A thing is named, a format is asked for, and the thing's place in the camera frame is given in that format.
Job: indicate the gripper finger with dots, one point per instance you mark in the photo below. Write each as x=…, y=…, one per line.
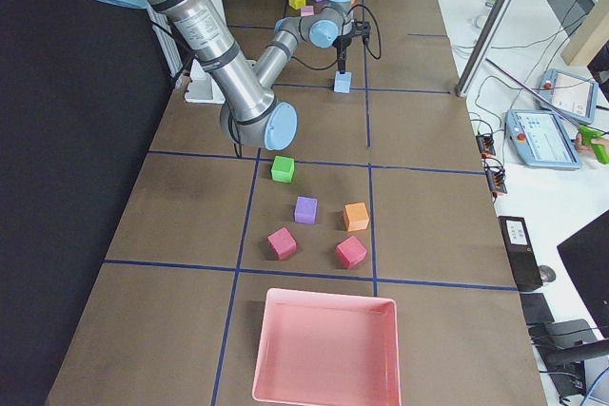
x=341, y=60

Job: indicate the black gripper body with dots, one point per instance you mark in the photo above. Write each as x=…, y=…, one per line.
x=342, y=47

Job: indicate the light blue block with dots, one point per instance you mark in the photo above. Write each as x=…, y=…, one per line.
x=342, y=82

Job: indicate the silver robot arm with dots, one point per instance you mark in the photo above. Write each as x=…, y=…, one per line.
x=276, y=127

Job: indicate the pink foam block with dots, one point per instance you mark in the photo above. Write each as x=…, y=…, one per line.
x=307, y=11

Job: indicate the green foam block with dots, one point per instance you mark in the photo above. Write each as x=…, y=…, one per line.
x=282, y=169

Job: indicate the right purple foam block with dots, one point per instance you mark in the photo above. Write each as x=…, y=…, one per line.
x=305, y=210

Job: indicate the right orange foam block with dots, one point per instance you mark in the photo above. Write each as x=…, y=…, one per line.
x=356, y=217

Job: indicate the upper orange connector block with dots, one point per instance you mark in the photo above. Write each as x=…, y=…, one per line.
x=485, y=143

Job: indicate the orange connector block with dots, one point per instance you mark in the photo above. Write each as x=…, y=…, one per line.
x=495, y=177
x=485, y=143

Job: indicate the lower orange connector block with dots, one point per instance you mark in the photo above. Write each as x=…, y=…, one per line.
x=495, y=177

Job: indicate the dark red foam block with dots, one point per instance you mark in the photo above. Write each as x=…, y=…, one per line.
x=282, y=243

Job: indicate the near teach pendant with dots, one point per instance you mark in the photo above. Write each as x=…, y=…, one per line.
x=540, y=139

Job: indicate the teach pendant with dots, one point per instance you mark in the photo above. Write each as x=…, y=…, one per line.
x=540, y=139
x=575, y=95

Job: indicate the far teach pendant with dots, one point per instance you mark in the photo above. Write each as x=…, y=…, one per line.
x=575, y=95

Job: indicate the black box device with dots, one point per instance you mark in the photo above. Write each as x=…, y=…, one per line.
x=519, y=250

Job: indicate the pink plastic tray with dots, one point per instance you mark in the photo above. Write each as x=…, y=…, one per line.
x=327, y=349

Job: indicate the black monitor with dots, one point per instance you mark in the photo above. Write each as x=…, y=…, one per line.
x=585, y=258

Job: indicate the aluminium frame post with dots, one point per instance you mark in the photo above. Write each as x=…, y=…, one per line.
x=482, y=46

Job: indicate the white pedestal column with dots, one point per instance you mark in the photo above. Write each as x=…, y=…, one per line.
x=204, y=78

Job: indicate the green handled grabber tool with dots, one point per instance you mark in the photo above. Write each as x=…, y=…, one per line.
x=588, y=133

